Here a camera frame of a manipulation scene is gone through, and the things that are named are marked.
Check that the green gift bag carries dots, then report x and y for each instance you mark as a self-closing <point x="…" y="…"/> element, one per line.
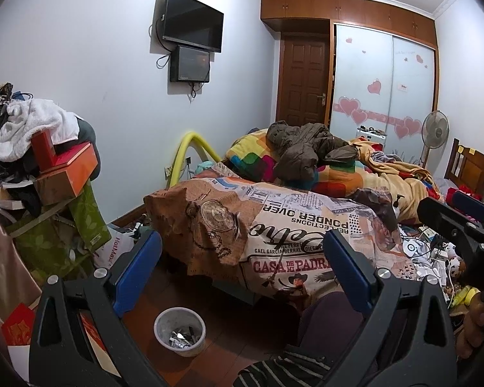
<point x="63" y="239"/>

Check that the white plastic shopping bag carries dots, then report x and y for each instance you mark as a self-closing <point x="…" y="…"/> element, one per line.
<point x="122" y="241"/>

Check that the small wall monitor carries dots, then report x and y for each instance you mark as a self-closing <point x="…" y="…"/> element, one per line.
<point x="189" y="65"/>

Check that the orange box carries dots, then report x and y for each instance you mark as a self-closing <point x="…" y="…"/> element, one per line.
<point x="67" y="180"/>

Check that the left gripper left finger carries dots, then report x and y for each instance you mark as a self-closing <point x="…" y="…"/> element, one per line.
<point x="132" y="270"/>

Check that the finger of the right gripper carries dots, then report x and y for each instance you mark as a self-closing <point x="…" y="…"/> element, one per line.
<point x="449" y="223"/>
<point x="468" y="205"/>

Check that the wooden headboard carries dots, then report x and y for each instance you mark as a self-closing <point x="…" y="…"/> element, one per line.
<point x="466" y="168"/>

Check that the colourful patchwork blanket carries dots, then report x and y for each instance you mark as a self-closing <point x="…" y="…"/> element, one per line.
<point x="253" y="159"/>

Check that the printed newspaper bedspread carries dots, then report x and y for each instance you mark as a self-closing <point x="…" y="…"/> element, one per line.
<point x="267" y="238"/>

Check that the white towel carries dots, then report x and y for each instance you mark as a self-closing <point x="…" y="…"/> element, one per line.
<point x="25" y="118"/>

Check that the tan yellow blanket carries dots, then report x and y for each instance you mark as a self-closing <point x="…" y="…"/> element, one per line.
<point x="411" y="181"/>

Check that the frosted sliding wardrobe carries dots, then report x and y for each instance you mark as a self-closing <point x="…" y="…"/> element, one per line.
<point x="384" y="87"/>

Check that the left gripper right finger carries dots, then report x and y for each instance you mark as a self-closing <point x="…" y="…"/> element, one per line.
<point x="353" y="270"/>

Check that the yellow foam hoop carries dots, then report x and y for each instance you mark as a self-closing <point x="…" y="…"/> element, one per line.
<point x="192" y="144"/>

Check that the person's right hand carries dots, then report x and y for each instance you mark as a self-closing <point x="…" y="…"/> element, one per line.
<point x="471" y="336"/>

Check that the brown wooden door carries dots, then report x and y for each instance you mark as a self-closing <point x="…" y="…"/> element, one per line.
<point x="303" y="80"/>

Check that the red patterned box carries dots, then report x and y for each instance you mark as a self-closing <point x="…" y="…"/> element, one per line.
<point x="17" y="329"/>

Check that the brown jacket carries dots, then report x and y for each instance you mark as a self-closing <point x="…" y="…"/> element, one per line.
<point x="302" y="149"/>

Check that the wall mounted television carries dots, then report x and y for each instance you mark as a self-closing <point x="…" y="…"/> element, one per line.
<point x="190" y="22"/>

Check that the standing electric fan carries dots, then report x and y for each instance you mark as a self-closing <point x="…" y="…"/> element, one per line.
<point x="434" y="134"/>

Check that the white trash cup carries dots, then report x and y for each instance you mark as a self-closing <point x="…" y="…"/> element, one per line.
<point x="180" y="330"/>

